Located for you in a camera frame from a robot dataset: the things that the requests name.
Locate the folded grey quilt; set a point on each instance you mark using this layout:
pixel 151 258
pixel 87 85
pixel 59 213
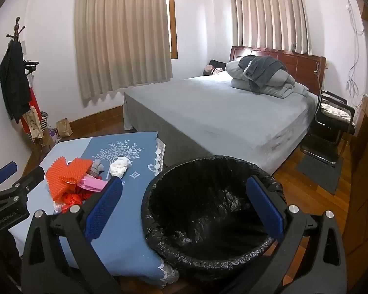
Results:
pixel 276 87

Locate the pink mesh bag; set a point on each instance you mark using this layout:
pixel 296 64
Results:
pixel 92 185

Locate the striped bag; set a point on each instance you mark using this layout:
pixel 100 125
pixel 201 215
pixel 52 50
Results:
pixel 44 122

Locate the trash bin with black bag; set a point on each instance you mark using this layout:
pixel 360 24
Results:
pixel 202 214

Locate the black metal chair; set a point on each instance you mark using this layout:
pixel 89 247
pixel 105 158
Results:
pixel 325 147

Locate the beige printed tote bag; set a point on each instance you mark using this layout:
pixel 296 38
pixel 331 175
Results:
pixel 33 124

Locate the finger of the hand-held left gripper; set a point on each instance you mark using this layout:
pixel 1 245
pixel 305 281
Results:
pixel 24 180
pixel 6 170

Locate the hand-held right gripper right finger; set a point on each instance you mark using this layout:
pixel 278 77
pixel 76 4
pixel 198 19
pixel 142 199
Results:
pixel 265 205

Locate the wooden window frame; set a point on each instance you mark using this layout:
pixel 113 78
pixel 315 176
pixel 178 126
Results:
pixel 172 21

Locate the beige chair cushion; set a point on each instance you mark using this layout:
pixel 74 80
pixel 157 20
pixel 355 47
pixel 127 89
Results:
pixel 335 111

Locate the red wooden headboard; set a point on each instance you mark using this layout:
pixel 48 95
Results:
pixel 303 64

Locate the brown paper bag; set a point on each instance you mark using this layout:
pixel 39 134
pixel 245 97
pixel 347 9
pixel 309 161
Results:
pixel 64 127

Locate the purple and white bag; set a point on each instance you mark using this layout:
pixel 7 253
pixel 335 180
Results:
pixel 53 134

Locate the narrow beige curtain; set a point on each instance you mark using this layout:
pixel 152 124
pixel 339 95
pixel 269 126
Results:
pixel 270 15

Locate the dark hanging coat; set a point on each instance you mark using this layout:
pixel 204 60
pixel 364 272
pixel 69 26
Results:
pixel 13 82

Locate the wide beige curtain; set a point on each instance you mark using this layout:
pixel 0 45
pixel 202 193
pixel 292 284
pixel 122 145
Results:
pixel 122 33

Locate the grey floor mat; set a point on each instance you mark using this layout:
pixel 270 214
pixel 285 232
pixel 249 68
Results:
pixel 320 174

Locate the orange mesh net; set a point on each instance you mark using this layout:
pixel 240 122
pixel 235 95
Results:
pixel 61 174

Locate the black clothes hangers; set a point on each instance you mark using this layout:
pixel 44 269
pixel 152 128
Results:
pixel 30 66

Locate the crumpled white tissue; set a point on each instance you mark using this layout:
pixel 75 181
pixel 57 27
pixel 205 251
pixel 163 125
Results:
pixel 119 165

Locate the pink bundle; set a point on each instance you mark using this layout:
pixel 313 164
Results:
pixel 210 69

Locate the red glove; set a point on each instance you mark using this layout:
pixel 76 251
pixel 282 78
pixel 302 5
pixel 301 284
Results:
pixel 72 199

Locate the red bag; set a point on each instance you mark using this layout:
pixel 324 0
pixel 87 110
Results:
pixel 33 101

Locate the crumpled grey cloth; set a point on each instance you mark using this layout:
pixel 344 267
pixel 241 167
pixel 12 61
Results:
pixel 96 167

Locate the wooden cabinet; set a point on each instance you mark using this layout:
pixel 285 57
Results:
pixel 363 165

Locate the bed with grey sheet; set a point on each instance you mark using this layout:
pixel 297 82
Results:
pixel 220 119

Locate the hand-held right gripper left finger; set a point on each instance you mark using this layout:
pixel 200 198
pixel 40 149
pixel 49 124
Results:
pixel 104 208

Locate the black pillow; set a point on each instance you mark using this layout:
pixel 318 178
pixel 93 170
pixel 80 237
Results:
pixel 216 62

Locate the blue tree-print tablecloth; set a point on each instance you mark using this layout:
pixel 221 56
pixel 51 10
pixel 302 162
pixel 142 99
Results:
pixel 132 196

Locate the dark grey clothing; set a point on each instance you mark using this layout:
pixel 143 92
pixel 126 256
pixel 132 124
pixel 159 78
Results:
pixel 262 67

